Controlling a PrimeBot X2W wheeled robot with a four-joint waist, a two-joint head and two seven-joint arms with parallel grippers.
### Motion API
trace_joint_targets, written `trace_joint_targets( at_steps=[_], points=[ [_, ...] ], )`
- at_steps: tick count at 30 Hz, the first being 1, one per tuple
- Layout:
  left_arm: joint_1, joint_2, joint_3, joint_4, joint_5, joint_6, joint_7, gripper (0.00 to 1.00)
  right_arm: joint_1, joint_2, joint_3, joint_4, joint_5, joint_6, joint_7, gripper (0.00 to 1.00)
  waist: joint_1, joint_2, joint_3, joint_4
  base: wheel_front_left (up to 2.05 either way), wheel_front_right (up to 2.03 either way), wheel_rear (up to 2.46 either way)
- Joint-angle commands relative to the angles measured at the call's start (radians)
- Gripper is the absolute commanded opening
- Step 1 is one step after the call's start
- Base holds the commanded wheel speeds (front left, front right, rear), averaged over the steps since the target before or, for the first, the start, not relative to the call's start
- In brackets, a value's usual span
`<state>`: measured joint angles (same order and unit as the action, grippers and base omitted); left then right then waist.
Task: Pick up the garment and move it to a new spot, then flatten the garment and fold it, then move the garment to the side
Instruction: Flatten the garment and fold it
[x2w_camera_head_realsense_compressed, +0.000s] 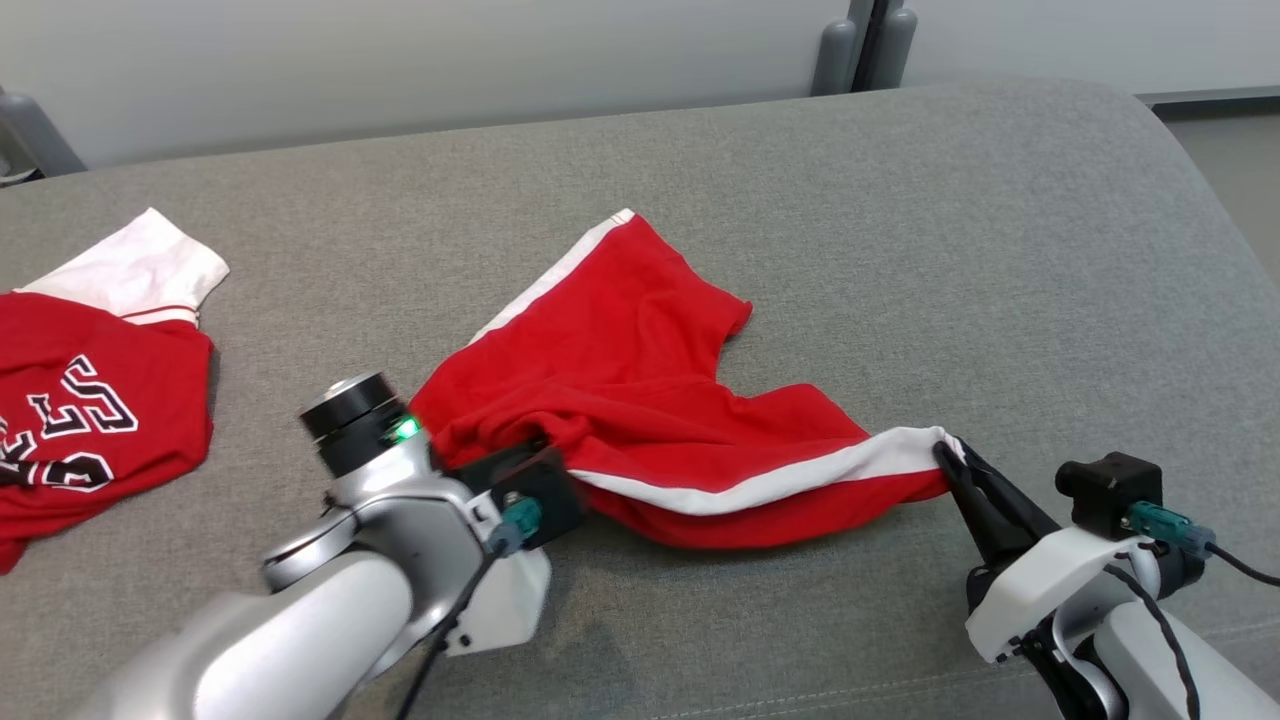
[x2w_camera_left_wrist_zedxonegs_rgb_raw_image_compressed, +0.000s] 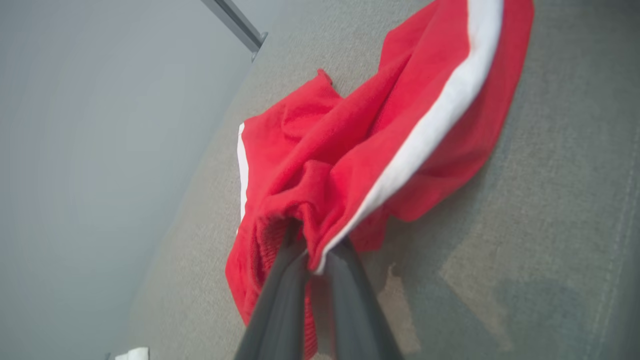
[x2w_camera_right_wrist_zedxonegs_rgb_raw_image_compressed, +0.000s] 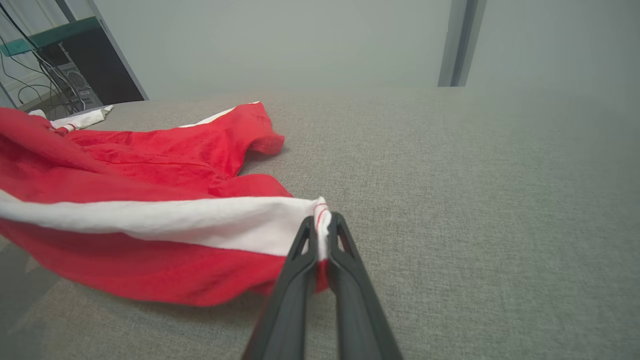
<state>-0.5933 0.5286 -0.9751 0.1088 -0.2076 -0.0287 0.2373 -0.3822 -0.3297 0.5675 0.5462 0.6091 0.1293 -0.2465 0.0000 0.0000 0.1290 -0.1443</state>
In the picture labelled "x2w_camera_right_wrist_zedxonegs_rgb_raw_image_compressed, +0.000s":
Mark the black computer tower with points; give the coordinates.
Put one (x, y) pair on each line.
(75, 82)

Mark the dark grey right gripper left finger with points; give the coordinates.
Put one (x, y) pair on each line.
(287, 305)

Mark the red Bulls jersey white sleeves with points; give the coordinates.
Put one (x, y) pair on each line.
(85, 119)

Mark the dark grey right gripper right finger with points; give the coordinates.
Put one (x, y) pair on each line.
(357, 310)

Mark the grey partition post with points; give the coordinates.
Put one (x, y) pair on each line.
(460, 42)

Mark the desk with green edge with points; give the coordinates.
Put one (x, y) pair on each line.
(50, 36)

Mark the red shorts with white band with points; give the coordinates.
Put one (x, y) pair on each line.
(150, 165)

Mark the grey fabric sofa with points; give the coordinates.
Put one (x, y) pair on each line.
(475, 225)

